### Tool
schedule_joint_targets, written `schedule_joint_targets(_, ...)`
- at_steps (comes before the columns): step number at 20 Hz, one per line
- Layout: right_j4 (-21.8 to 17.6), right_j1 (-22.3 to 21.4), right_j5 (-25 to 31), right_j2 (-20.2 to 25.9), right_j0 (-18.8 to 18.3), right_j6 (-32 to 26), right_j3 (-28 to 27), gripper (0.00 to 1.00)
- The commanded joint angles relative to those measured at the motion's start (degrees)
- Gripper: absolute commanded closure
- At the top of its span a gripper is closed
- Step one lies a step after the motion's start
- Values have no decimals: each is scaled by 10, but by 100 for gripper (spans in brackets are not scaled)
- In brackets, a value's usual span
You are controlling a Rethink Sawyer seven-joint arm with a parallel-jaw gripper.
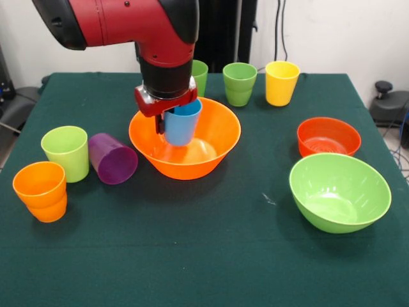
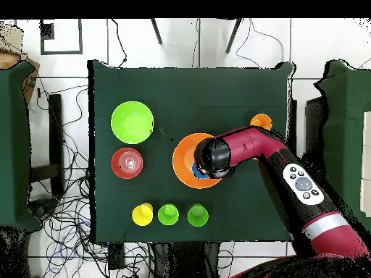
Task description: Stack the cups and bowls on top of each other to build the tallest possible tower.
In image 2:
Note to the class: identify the orange cup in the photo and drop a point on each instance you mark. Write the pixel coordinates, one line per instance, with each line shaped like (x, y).
(261, 120)

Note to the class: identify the black floor stand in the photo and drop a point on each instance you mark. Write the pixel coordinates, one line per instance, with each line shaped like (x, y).
(55, 130)
(293, 121)

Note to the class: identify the yellow cup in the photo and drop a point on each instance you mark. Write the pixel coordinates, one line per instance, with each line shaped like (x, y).
(142, 215)

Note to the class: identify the dark green tablecloth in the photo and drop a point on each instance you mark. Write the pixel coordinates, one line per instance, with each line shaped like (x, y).
(188, 89)

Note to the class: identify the large green bowl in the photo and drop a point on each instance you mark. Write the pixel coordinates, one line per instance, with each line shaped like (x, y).
(132, 122)

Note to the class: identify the black square frame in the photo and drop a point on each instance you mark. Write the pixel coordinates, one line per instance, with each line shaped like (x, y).
(61, 52)

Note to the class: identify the large orange bowl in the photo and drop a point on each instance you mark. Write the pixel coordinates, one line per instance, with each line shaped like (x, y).
(182, 162)

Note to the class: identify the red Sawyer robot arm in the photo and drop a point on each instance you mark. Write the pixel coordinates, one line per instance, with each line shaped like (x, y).
(255, 143)

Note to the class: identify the green cloth side table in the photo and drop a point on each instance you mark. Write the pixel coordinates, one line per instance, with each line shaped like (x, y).
(14, 144)
(345, 130)

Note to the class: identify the grey black device base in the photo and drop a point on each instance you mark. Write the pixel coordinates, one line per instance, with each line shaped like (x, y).
(43, 207)

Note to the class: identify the dark tripod leg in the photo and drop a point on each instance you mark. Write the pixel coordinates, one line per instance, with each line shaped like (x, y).
(233, 36)
(156, 31)

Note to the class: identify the green cup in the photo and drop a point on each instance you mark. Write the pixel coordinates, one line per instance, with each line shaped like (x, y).
(198, 217)
(168, 215)

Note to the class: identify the blue cup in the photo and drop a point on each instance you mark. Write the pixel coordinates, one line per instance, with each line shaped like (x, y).
(197, 173)

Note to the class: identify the red bowl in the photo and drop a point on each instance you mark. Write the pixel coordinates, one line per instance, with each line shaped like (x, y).
(127, 163)

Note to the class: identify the black power box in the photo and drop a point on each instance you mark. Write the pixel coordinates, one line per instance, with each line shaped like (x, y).
(116, 256)

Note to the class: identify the cardboard box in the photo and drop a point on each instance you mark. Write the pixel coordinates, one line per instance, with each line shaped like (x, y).
(30, 84)

